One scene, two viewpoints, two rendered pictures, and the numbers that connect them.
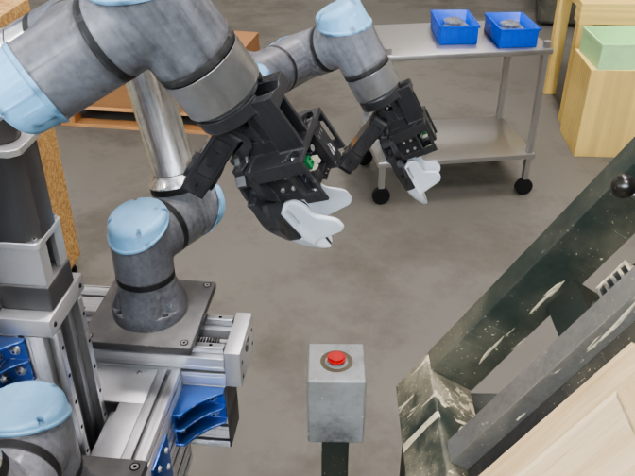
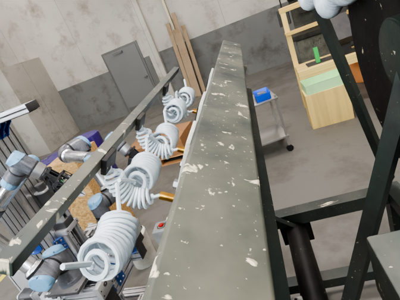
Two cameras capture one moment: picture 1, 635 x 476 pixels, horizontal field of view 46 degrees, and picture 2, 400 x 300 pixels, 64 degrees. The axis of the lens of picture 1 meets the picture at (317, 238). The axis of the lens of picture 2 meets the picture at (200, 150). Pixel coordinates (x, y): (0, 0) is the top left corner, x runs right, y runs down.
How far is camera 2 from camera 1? 1.12 m
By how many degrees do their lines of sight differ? 17
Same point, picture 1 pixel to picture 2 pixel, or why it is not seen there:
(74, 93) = (13, 181)
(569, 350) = not seen: hidden behind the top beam
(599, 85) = (311, 100)
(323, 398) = (158, 237)
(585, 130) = (313, 118)
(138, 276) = (97, 215)
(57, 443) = (59, 257)
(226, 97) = (38, 174)
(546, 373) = not seen: hidden behind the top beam
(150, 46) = (20, 170)
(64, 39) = (8, 173)
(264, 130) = (50, 177)
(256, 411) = not seen: hidden behind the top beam
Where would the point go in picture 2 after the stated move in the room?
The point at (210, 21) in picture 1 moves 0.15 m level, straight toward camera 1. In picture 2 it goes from (29, 162) to (12, 178)
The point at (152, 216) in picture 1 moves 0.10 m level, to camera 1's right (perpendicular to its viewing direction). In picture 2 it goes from (97, 197) to (109, 194)
